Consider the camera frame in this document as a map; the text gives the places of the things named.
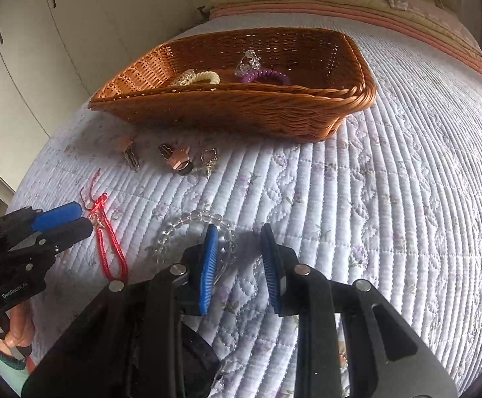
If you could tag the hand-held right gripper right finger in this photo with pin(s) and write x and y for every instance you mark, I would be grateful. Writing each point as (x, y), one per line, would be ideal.
(271, 269)

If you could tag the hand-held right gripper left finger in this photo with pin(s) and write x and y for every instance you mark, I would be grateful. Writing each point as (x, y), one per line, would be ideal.
(208, 269)

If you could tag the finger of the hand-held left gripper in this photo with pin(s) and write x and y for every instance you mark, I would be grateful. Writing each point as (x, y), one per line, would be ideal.
(56, 217)
(69, 232)

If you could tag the black round hair accessory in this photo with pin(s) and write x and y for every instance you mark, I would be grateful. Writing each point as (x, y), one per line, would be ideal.
(184, 168)

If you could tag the brown wicker basket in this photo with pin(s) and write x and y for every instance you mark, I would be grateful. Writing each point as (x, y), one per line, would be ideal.
(241, 110)

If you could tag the person's left hand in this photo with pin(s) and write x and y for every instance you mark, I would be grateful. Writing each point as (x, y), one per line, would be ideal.
(15, 327)

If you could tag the white wardrobe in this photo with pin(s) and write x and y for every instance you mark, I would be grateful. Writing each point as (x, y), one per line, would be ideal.
(58, 49)

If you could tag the clear crystal ornament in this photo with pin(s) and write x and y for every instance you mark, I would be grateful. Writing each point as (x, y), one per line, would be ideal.
(249, 63)

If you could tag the folded salmon blanket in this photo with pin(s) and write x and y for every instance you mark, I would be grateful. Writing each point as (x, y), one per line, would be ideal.
(307, 8)

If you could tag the pink pillow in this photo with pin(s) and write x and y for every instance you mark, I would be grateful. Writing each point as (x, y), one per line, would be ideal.
(415, 2)

